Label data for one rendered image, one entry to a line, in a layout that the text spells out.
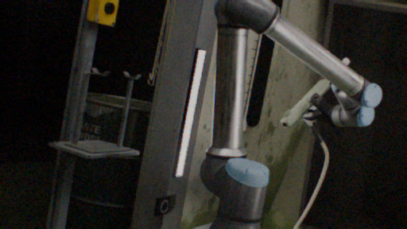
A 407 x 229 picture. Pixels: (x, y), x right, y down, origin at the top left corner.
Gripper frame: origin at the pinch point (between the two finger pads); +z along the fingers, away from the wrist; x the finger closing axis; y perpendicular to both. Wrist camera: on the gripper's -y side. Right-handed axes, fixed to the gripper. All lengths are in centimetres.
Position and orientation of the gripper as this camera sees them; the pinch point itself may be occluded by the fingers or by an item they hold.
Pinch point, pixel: (303, 112)
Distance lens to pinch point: 255.8
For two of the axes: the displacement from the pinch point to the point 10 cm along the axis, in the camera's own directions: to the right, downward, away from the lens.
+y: 5.1, 7.7, 3.9
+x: 6.0, -6.4, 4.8
